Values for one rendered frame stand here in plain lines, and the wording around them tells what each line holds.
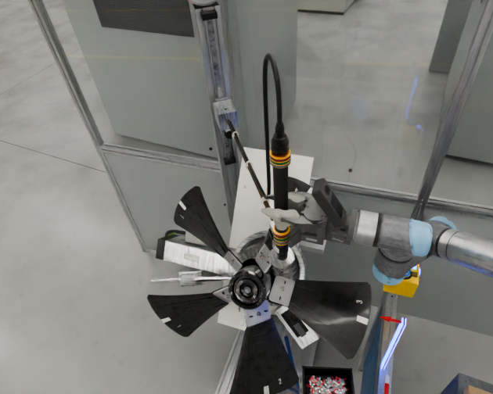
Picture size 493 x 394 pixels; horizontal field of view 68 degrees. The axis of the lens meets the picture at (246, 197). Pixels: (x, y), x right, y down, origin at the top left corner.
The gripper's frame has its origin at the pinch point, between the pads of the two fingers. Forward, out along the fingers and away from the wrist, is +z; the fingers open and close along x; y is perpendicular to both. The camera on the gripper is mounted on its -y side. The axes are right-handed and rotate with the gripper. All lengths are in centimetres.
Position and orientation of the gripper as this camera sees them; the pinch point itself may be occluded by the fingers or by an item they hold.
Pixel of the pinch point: (269, 202)
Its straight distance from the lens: 86.2
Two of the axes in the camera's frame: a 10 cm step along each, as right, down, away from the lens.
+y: 0.7, 7.1, 7.1
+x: 3.3, -6.9, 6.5
